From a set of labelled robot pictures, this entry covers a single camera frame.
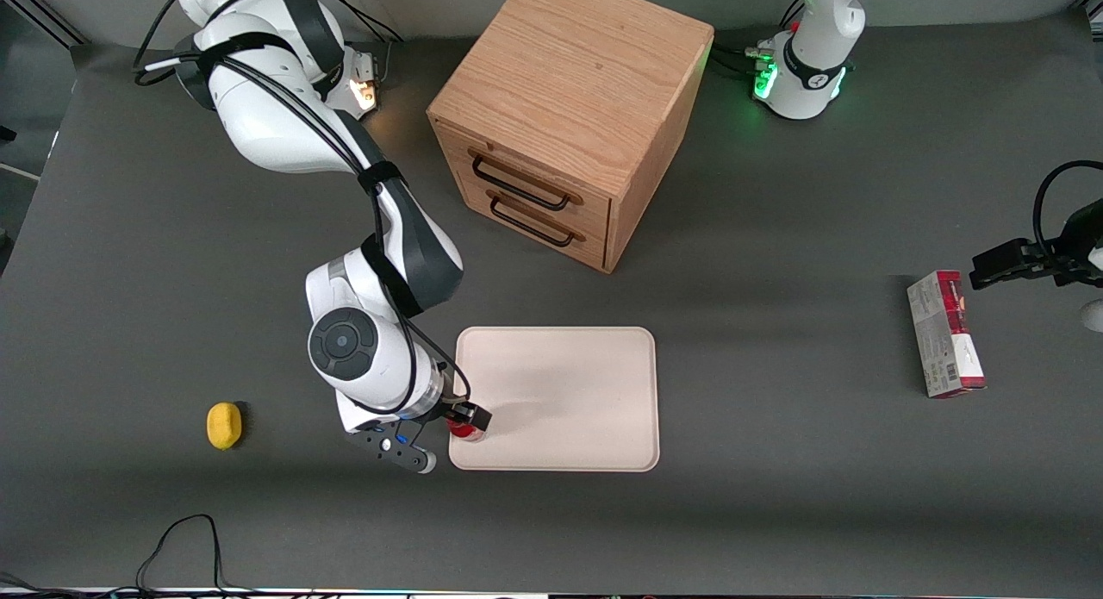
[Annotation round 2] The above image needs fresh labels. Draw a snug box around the yellow lemon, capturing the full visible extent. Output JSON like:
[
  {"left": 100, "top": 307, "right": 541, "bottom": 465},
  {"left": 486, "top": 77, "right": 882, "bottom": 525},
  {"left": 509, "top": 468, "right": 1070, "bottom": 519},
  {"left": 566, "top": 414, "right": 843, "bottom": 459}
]
[{"left": 206, "top": 401, "right": 243, "bottom": 451}]

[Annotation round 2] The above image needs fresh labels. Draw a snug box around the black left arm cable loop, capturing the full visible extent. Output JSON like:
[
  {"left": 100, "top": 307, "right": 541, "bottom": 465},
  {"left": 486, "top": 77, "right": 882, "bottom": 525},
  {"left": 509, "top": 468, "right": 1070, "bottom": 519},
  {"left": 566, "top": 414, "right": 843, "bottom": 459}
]
[{"left": 1031, "top": 159, "right": 1103, "bottom": 257}]

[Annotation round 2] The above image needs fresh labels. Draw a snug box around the black metal drawer handle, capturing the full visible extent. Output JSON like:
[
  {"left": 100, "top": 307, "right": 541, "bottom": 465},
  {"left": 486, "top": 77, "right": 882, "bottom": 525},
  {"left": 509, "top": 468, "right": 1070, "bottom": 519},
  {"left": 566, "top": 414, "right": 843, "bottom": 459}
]
[
  {"left": 488, "top": 193, "right": 577, "bottom": 248},
  {"left": 468, "top": 148, "right": 572, "bottom": 213}
]

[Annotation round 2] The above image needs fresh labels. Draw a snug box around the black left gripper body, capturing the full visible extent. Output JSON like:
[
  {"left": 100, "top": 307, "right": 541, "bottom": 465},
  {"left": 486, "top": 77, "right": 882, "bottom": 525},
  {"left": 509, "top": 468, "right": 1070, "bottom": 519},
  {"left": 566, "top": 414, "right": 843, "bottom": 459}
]
[{"left": 1046, "top": 197, "right": 1103, "bottom": 289}]

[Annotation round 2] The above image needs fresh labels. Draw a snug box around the wooden drawer with handle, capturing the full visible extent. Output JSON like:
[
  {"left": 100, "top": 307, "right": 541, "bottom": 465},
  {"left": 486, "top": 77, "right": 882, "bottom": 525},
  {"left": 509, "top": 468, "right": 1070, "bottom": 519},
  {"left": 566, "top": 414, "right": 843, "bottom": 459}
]
[
  {"left": 461, "top": 178, "right": 609, "bottom": 270},
  {"left": 433, "top": 118, "right": 614, "bottom": 231}
]

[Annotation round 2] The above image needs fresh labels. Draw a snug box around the wooden drawer cabinet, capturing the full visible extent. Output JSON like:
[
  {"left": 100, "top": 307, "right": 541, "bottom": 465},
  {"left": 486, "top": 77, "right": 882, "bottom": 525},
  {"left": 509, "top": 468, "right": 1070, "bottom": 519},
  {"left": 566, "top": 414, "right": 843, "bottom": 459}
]
[{"left": 427, "top": 0, "right": 715, "bottom": 275}]

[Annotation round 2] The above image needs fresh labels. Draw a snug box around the thin black table cable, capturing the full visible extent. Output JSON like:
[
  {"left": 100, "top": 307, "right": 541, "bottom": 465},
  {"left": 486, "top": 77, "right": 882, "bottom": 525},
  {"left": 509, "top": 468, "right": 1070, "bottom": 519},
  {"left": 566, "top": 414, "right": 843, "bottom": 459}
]
[{"left": 0, "top": 514, "right": 259, "bottom": 599}]

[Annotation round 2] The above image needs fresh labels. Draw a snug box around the cream plastic tray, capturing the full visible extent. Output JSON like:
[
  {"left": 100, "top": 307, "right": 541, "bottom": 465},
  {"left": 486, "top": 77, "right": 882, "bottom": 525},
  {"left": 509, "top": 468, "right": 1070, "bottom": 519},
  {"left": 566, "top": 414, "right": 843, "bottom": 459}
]
[{"left": 448, "top": 326, "right": 661, "bottom": 473}]

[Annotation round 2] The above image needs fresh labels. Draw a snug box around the red plaid cardboard box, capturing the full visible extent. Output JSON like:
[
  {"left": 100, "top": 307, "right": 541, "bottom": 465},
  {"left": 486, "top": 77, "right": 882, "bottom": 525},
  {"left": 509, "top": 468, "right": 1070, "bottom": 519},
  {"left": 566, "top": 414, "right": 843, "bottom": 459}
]
[{"left": 907, "top": 270, "right": 988, "bottom": 400}]

